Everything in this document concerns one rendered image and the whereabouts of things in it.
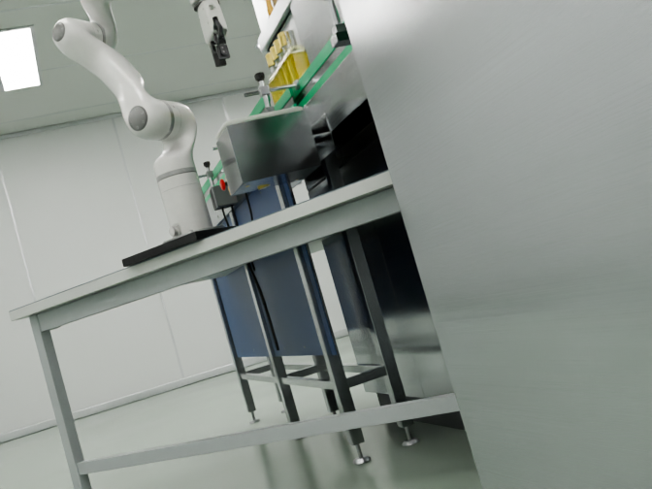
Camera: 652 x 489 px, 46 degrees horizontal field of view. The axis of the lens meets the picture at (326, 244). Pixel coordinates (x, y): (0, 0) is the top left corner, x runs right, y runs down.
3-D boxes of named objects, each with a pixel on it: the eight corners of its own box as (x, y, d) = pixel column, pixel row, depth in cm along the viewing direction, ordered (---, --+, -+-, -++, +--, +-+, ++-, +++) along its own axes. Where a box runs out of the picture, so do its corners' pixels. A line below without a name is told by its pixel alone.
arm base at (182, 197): (190, 234, 215) (172, 170, 216) (149, 250, 227) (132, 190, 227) (239, 225, 229) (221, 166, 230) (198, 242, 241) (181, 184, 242)
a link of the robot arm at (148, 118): (194, 118, 231) (159, 115, 216) (173, 149, 235) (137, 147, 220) (95, 15, 244) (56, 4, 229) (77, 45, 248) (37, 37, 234)
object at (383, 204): (502, 475, 178) (413, 178, 182) (81, 524, 258) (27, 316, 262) (514, 462, 186) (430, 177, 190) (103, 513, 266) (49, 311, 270)
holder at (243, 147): (340, 160, 208) (324, 105, 209) (243, 182, 199) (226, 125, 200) (321, 175, 224) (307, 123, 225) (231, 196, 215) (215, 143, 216)
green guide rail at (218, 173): (276, 115, 229) (268, 89, 229) (272, 116, 228) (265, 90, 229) (196, 218, 394) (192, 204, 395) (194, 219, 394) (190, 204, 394)
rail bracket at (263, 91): (306, 105, 227) (294, 65, 228) (251, 116, 222) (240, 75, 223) (303, 109, 230) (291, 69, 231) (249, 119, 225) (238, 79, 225)
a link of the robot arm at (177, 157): (148, 184, 226) (126, 107, 227) (186, 183, 243) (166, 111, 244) (180, 171, 221) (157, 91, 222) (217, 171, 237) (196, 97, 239)
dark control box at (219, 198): (239, 203, 288) (232, 181, 288) (217, 208, 285) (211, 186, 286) (235, 207, 295) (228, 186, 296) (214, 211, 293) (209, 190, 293)
